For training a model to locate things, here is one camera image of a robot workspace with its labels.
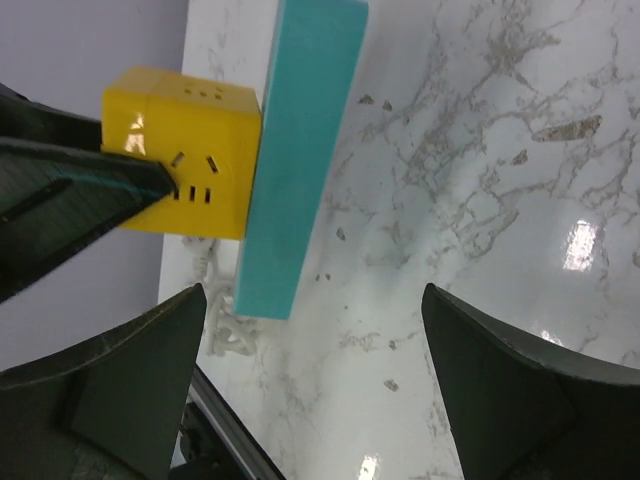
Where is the yellow cube power socket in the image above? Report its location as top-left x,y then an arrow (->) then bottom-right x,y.
101,67 -> 262,240

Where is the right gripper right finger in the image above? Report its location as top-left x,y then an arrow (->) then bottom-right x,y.
422,283 -> 639,479

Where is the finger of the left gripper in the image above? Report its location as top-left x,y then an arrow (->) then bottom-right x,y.
1,86 -> 177,300

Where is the teal power strip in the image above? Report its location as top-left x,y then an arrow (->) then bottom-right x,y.
233,1 -> 368,320

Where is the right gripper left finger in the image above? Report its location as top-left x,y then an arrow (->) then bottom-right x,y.
1,285 -> 206,479

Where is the white coiled power cord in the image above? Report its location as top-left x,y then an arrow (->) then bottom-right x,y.
182,237 -> 261,357

